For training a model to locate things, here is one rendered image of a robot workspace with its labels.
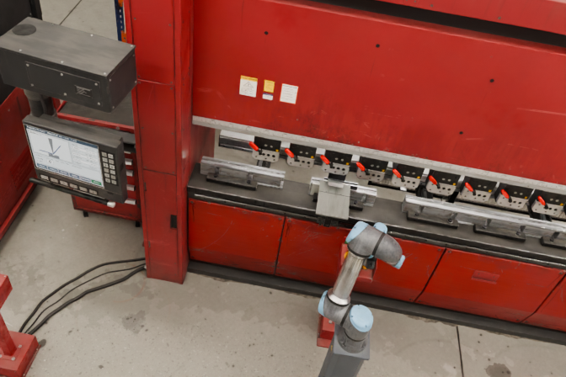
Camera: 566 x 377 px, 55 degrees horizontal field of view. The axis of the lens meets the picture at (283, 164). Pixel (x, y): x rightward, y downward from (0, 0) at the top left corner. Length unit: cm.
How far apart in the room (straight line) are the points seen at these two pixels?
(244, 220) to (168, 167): 62
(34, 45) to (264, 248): 187
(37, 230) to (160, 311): 113
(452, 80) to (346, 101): 52
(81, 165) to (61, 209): 180
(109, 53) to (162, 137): 70
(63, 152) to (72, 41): 51
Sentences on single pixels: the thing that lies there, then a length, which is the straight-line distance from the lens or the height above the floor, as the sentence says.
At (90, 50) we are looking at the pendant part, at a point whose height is 195.
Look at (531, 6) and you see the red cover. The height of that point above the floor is 226.
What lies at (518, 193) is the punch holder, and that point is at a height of 121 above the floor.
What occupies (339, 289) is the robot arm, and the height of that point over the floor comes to 108.
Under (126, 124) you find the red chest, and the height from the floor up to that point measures 98.
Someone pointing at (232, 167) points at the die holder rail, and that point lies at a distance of 321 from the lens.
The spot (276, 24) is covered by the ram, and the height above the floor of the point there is 195.
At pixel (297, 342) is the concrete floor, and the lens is 368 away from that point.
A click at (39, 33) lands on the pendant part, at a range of 250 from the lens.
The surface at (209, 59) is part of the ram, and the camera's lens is 276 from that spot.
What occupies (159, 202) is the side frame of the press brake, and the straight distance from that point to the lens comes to 324.
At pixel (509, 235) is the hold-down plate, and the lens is 345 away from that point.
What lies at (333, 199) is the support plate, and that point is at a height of 100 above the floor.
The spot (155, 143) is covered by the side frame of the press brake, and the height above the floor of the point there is 126.
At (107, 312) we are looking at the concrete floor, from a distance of 378.
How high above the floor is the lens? 321
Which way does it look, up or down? 43 degrees down
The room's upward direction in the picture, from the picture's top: 10 degrees clockwise
